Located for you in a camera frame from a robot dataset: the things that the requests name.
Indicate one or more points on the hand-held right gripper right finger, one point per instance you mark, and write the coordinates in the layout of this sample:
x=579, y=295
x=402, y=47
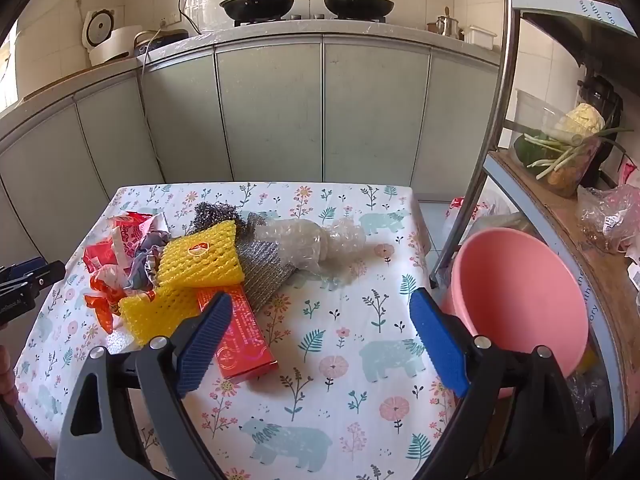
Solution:
x=440, y=345

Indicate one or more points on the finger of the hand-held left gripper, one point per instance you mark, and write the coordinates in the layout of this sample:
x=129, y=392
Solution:
x=27, y=267
x=47, y=274

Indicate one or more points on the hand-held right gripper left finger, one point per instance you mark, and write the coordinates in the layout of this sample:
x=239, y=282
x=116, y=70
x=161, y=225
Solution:
x=205, y=347

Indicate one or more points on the orange and white wrapper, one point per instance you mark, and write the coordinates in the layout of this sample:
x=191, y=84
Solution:
x=100, y=302

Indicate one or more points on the yellow foam net red label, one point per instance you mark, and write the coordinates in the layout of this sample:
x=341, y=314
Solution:
x=200, y=260

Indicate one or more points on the pink plastic bucket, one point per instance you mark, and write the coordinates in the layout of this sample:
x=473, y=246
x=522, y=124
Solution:
x=520, y=305

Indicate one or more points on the silver mesh scouring cloth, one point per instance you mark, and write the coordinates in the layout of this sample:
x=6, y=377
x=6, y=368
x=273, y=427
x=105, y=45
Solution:
x=265, y=275

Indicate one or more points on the person's left hand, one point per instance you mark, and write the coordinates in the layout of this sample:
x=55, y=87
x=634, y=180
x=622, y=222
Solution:
x=5, y=370

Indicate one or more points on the red cardboard box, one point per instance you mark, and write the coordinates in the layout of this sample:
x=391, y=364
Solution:
x=240, y=340

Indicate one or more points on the plain yellow foam net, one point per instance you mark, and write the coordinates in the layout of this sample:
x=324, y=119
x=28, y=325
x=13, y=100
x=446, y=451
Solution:
x=147, y=315

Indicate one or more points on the red and white wrapper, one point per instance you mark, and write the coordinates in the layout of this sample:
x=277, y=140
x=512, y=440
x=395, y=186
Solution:
x=122, y=237

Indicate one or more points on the crumpled grey wrapper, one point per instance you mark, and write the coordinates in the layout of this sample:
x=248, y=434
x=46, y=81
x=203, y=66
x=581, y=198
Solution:
x=145, y=262

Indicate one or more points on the floral bear tablecloth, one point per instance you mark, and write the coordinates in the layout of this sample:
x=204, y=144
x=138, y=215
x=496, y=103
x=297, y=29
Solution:
x=340, y=360

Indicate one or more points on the steel wool scrubber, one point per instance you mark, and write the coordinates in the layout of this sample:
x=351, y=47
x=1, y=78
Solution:
x=215, y=215

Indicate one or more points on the red and white bag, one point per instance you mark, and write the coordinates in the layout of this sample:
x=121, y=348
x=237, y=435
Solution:
x=457, y=210

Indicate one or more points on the clear plastic bag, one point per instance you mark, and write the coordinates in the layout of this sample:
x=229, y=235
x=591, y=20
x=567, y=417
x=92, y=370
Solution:
x=607, y=217

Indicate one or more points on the white rice cooker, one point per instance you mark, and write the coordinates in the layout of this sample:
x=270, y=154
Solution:
x=102, y=35

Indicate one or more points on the clear plastic container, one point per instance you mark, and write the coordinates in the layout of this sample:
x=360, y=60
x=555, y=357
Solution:
x=537, y=120

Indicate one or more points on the grey kitchen cabinet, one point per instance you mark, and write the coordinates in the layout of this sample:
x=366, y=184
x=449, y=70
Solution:
x=270, y=110

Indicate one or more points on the dark electric pot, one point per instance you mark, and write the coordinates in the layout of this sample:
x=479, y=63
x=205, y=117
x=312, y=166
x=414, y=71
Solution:
x=157, y=40

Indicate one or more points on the pale napa cabbage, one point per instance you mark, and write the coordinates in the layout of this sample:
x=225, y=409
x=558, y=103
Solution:
x=582, y=120

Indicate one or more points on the steel storage rack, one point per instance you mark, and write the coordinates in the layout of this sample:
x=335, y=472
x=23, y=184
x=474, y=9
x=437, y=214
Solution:
x=505, y=60

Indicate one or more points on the black blender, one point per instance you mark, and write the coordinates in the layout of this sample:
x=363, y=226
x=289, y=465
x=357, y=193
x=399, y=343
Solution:
x=602, y=95

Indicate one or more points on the white plastic container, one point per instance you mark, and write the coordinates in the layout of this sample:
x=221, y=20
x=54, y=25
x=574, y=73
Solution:
x=481, y=36

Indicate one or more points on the steel kettle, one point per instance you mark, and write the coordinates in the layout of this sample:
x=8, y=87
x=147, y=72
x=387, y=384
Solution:
x=447, y=26

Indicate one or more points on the gas stove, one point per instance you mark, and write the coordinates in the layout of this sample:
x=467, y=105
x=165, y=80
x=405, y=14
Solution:
x=310, y=19

